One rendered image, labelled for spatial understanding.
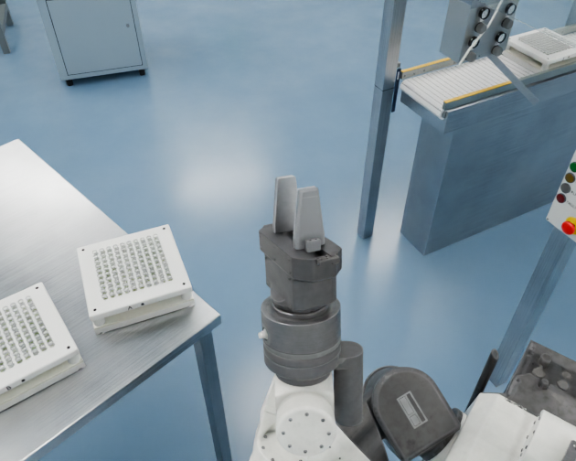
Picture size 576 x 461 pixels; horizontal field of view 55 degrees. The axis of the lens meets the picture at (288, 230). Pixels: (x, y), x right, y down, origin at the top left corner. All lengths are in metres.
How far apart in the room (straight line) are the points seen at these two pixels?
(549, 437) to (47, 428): 0.98
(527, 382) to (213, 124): 3.10
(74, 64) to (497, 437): 3.89
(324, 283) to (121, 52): 3.82
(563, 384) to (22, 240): 1.40
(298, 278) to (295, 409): 0.15
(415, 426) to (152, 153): 2.93
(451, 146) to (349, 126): 1.37
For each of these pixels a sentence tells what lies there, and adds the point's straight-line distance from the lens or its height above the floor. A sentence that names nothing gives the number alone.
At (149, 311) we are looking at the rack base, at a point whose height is 0.92.
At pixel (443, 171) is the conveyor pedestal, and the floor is 0.53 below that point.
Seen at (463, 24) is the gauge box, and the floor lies 1.23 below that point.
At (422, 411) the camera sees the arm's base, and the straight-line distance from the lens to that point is 0.81.
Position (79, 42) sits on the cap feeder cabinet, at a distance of 4.25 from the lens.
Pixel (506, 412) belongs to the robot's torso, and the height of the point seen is 1.29.
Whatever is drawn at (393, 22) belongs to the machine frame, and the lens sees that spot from 2.25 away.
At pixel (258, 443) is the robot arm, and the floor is 1.34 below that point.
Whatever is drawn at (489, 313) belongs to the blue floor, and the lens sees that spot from 2.68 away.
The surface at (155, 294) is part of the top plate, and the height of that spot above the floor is 0.97.
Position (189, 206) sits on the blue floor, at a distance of 3.08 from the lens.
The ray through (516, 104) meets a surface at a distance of 2.51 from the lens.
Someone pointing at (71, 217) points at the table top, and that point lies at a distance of 1.75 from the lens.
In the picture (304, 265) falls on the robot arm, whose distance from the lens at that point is 0.53.
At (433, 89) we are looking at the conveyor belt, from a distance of 2.35.
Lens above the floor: 1.99
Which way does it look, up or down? 43 degrees down
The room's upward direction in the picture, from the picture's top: straight up
